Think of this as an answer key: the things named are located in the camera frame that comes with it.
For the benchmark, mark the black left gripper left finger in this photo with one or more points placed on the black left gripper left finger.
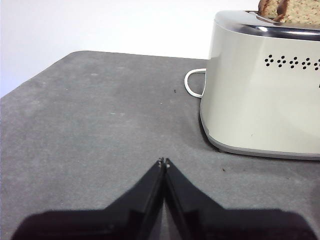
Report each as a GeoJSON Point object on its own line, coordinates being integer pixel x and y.
{"type": "Point", "coordinates": [120, 222]}

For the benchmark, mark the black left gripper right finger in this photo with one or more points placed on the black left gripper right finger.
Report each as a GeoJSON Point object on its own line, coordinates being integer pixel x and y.
{"type": "Point", "coordinates": [212, 222]}

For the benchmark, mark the brown toasted bread slice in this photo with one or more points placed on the brown toasted bread slice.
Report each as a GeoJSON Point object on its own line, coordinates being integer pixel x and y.
{"type": "Point", "coordinates": [266, 6]}
{"type": "Point", "coordinates": [302, 11]}

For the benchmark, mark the cream toaster with steel top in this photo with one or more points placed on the cream toaster with steel top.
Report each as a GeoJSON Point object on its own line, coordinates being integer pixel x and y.
{"type": "Point", "coordinates": [255, 100]}

